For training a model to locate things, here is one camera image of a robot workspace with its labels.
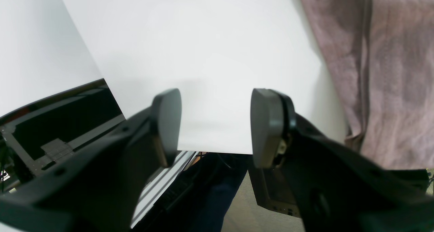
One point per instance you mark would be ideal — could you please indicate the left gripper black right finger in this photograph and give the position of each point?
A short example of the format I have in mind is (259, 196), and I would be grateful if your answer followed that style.
(336, 189)

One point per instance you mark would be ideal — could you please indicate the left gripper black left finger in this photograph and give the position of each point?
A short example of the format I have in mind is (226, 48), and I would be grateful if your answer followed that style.
(98, 188)

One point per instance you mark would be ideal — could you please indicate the mauve t-shirt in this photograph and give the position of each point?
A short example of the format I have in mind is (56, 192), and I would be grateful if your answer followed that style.
(380, 55)

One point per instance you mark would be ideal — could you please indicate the black computer case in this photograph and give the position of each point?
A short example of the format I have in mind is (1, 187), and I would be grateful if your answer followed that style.
(272, 191)

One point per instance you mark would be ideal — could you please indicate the aluminium frame rail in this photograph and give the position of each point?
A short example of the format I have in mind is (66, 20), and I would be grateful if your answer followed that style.
(159, 184)

